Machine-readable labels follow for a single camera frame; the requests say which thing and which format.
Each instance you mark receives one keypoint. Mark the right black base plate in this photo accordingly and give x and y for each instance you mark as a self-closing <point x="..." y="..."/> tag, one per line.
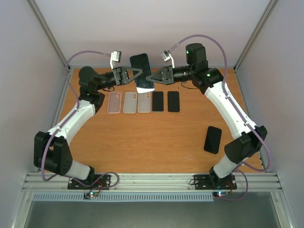
<point x="207" y="182"/>

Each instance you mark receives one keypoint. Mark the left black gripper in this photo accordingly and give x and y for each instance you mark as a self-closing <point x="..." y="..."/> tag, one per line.
<point x="119" y="76"/>

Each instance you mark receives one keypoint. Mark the left circuit board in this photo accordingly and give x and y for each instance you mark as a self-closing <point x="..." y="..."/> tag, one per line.
<point x="91" y="194"/>

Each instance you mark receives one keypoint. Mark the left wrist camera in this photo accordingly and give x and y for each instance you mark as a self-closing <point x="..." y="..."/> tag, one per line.
<point x="115" y="58"/>

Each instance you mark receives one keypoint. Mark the circuit board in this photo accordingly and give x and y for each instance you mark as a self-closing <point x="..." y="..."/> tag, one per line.
<point x="91" y="194"/>
<point x="221" y="193"/>

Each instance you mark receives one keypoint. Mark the right circuit board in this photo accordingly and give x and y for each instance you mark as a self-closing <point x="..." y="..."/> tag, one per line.
<point x="221" y="193"/>

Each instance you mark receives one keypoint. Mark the grey slotted cable duct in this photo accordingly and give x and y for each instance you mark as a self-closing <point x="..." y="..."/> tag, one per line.
<point x="125" y="197"/>

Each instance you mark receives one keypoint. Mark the black smartphone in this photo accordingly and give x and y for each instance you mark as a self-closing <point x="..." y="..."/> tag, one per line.
<point x="157" y="101"/>

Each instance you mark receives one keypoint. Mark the aluminium front rail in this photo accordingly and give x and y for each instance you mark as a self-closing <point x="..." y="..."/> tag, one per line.
<point x="159" y="182"/>

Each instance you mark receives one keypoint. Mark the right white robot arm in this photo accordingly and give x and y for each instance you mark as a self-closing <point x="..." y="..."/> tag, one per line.
<point x="247" y="136"/>

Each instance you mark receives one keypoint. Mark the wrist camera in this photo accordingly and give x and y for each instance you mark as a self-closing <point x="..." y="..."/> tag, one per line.
<point x="166" y="55"/>
<point x="115" y="58"/>

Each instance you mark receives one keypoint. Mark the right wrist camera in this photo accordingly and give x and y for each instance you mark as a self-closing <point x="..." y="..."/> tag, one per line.
<point x="166" y="55"/>

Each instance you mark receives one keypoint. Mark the white phone case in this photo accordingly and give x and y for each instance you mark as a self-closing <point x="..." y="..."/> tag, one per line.
<point x="130" y="103"/>
<point x="144" y="103"/>

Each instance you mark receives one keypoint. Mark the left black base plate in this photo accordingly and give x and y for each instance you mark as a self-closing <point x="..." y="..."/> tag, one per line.
<point x="89" y="183"/>

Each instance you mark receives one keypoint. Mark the pink phone case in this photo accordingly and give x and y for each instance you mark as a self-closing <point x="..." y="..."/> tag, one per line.
<point x="114" y="103"/>

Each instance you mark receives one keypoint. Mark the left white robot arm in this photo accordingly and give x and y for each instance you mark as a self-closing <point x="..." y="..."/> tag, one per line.
<point x="51" y="148"/>

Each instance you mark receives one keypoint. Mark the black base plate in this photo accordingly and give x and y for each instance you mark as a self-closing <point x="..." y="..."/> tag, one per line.
<point x="207" y="182"/>
<point x="89" y="183"/>

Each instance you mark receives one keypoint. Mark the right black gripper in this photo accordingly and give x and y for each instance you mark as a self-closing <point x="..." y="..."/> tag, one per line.
<point x="168" y="75"/>

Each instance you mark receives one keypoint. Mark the phone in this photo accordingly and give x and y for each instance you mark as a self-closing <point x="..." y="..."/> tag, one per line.
<point x="141" y="61"/>
<point x="212" y="141"/>
<point x="173" y="101"/>

